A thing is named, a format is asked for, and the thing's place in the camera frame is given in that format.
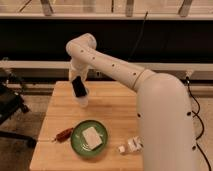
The white wall outlet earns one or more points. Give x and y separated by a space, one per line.
98 74

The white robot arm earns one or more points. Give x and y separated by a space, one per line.
162 103

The black chair base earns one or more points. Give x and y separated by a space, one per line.
10 102

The black rectangular eraser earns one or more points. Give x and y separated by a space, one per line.
78 87

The clear plastic bottle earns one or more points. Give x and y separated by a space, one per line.
133 145

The red brown sausage toy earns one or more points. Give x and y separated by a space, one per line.
63 136

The green ceramic plate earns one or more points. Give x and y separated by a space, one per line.
79 144

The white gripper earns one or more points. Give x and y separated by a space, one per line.
77 69

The translucent white cup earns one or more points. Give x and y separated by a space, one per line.
82 101

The white sponge block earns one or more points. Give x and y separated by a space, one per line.
92 137

